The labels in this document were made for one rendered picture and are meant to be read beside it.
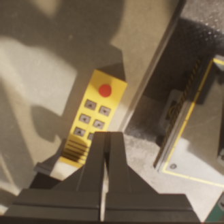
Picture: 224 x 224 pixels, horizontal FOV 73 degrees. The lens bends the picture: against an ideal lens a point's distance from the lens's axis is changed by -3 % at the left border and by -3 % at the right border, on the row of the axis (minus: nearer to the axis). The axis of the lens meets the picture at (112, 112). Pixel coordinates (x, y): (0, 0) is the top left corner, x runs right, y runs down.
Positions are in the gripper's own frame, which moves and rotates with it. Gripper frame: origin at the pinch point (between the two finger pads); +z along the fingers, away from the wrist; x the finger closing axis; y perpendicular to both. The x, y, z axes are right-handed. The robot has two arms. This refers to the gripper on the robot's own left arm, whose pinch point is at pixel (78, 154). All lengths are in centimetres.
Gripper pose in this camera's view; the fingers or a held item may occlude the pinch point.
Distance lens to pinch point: 42.6
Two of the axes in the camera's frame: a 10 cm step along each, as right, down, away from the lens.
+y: 3.4, -6.3, -7.0
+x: -9.2, -3.9, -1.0
